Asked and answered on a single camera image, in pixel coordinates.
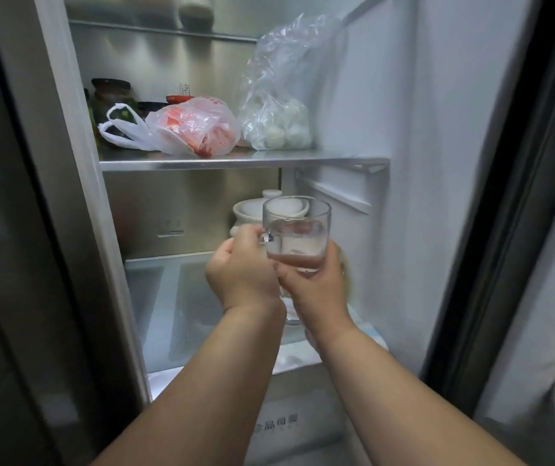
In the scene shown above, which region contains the dark refrigerator door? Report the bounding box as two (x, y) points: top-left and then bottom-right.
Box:
(422, 0), (555, 466)
(0, 0), (135, 466)

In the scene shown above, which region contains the dark glass jar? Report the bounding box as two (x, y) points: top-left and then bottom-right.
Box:
(88, 78), (138, 144)

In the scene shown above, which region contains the person's left hand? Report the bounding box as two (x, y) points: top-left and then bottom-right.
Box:
(204, 223), (286, 316)

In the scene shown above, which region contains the clear bag of white buns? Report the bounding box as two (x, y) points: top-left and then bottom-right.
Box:
(237, 13), (347, 152)

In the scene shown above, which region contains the red and white plastic bag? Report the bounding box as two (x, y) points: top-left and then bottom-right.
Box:
(97, 95), (242, 160)

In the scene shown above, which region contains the person's left forearm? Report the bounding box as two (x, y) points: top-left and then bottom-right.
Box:
(90, 298), (289, 466)

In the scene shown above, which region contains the dark grey refrigerator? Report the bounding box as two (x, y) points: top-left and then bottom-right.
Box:
(0, 0), (545, 466)

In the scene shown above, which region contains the white ceramic lidded pot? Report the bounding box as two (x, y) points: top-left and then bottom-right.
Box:
(229, 188), (313, 239)

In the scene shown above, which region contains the person's right forearm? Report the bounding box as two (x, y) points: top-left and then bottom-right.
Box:
(305, 318), (527, 466)

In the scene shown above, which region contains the person's right hand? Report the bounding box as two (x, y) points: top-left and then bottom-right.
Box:
(273, 239), (356, 337)

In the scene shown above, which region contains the white refrigerator drawer front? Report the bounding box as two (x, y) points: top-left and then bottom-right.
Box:
(242, 377), (352, 466)

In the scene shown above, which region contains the clear glass mug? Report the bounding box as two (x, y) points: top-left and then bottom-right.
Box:
(259, 195), (332, 274)

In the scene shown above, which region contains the glass refrigerator shelf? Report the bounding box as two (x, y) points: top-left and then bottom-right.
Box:
(67, 17), (260, 44)
(97, 148), (391, 173)

